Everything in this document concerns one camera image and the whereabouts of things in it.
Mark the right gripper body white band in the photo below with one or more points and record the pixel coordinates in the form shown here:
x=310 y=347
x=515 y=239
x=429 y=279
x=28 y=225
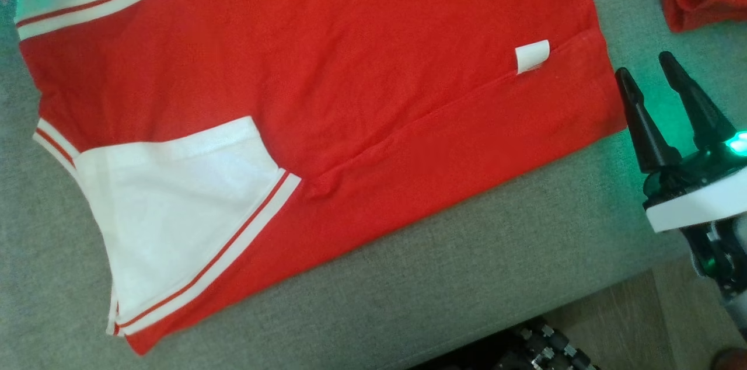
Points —
x=694 y=201

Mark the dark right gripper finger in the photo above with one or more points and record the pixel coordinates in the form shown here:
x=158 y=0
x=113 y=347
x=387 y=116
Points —
x=648 y=131
x=700 y=110

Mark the red white striped garment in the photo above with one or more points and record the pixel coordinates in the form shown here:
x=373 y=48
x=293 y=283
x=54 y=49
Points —
x=350 y=66

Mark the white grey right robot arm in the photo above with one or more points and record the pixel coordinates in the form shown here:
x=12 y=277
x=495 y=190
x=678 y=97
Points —
x=721 y=259

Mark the grey fabric sofa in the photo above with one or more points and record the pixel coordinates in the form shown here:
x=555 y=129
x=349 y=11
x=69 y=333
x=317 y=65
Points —
x=467 y=276

